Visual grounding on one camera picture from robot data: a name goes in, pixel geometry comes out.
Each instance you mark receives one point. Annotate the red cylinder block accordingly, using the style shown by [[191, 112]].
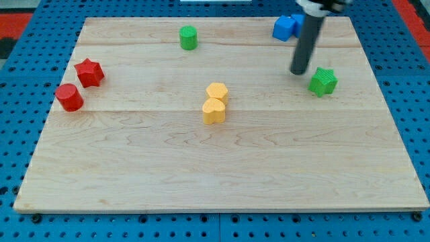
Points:
[[69, 97]]

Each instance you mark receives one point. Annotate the yellow hexagon block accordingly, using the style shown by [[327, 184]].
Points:
[[218, 91]]

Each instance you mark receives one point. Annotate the grey cylindrical robot arm stick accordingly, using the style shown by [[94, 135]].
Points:
[[305, 46]]

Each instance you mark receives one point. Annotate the light wooden board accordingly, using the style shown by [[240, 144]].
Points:
[[139, 145]]

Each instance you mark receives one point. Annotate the green star block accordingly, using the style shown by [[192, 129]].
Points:
[[323, 82]]

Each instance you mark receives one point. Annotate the blue block behind stick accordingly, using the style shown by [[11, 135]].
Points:
[[298, 23]]

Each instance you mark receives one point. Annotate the blue cube block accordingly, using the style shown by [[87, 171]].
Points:
[[283, 28]]

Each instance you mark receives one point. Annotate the yellow heart block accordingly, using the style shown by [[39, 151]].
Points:
[[214, 111]]

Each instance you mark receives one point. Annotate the green cylinder block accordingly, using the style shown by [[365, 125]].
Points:
[[188, 37]]

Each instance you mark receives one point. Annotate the red star block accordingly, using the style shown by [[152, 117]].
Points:
[[89, 73]]

